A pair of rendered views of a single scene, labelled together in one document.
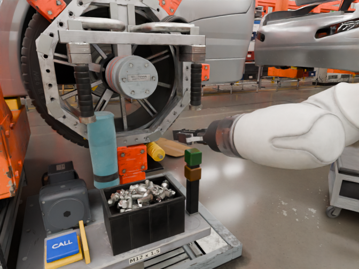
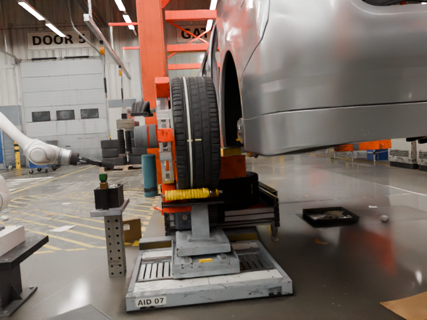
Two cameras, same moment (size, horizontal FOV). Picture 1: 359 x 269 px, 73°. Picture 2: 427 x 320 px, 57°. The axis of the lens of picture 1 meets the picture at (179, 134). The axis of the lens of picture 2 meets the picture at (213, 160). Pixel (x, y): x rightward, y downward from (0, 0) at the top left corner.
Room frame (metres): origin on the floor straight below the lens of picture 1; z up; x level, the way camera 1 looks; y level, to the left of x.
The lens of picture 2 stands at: (2.01, -1.84, 0.84)
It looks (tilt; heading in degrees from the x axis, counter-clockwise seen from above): 4 degrees down; 111
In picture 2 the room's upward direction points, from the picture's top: 4 degrees counter-clockwise
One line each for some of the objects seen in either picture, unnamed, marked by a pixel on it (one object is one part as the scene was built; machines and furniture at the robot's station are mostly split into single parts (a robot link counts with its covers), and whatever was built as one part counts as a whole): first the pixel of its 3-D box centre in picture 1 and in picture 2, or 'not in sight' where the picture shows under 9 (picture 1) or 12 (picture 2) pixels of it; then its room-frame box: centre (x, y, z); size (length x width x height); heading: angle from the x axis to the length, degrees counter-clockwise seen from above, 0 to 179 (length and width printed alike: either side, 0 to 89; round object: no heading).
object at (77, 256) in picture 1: (63, 252); not in sight; (0.48, 0.29, 0.46); 0.08 x 0.08 x 0.01; 27
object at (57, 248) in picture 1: (62, 247); not in sight; (0.48, 0.29, 0.47); 0.07 x 0.07 x 0.02; 27
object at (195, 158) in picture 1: (193, 156); (103, 176); (0.64, -0.04, 0.64); 0.04 x 0.04 x 0.04; 27
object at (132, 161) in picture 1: (128, 160); (176, 196); (0.96, 0.22, 0.48); 0.16 x 0.12 x 0.17; 27
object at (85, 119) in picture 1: (84, 93); (128, 141); (0.64, 0.25, 0.83); 0.04 x 0.04 x 0.16
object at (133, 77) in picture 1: (130, 76); (152, 136); (0.86, 0.17, 0.85); 0.21 x 0.14 x 0.14; 27
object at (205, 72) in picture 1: (196, 72); (165, 134); (1.07, -0.07, 0.85); 0.09 x 0.08 x 0.07; 117
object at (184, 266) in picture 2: not in sight; (202, 254); (1.09, 0.24, 0.13); 0.50 x 0.36 x 0.10; 117
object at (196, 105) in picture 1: (195, 85); (121, 142); (0.79, -0.05, 0.83); 0.04 x 0.04 x 0.16
